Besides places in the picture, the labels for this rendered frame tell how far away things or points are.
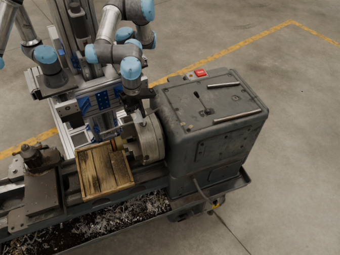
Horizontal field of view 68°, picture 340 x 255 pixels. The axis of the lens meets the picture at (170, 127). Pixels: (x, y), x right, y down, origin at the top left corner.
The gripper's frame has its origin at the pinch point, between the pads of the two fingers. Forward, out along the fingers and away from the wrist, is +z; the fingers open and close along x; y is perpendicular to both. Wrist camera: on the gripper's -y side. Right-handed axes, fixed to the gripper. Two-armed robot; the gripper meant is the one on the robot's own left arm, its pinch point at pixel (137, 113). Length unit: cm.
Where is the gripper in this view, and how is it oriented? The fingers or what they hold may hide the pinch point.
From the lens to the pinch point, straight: 123.7
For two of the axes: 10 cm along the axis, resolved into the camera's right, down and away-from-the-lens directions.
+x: 5.5, 7.5, -3.7
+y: -8.3, 4.4, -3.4
